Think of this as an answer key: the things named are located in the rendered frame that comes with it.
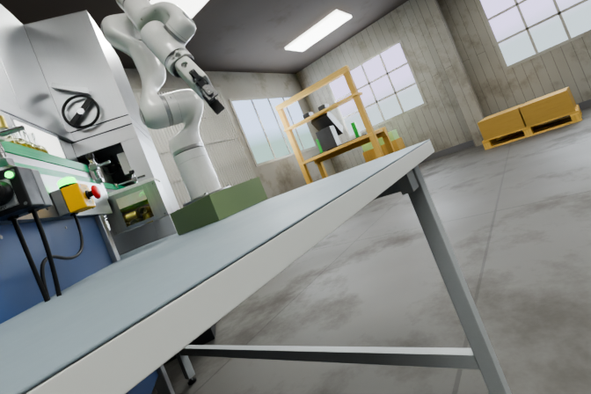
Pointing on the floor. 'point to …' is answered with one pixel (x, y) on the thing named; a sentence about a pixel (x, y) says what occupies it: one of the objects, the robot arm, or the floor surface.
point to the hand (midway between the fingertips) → (215, 102)
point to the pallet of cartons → (529, 118)
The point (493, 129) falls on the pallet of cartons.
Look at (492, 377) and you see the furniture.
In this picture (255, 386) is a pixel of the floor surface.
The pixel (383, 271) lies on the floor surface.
